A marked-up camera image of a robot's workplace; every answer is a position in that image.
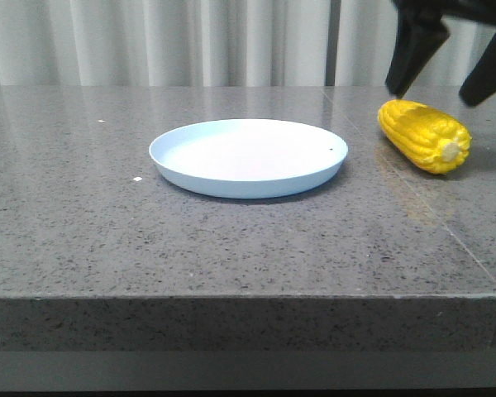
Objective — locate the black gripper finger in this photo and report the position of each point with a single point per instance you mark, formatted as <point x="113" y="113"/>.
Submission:
<point x="420" y="34"/>
<point x="481" y="83"/>

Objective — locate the yellow plastic corn cob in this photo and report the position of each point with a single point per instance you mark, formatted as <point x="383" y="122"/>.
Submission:
<point x="432" y="140"/>

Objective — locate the light blue round plate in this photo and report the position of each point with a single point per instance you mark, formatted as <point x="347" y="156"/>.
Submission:
<point x="248" y="158"/>

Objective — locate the white pleated curtain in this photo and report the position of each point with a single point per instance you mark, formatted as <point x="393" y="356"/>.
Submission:
<point x="196" y="43"/>

